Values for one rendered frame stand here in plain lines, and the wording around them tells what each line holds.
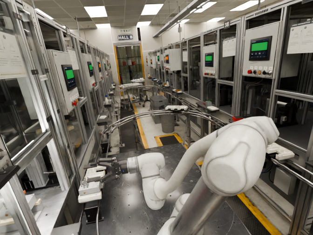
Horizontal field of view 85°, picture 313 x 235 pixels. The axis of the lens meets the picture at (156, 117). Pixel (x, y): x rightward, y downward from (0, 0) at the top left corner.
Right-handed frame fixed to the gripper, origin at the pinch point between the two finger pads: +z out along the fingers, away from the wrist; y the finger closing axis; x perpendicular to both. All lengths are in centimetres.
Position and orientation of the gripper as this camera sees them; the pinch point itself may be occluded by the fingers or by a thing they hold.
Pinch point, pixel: (90, 173)
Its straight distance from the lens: 104.2
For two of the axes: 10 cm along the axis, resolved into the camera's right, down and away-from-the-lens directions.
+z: -9.8, 1.4, -1.6
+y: -0.8, -9.4, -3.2
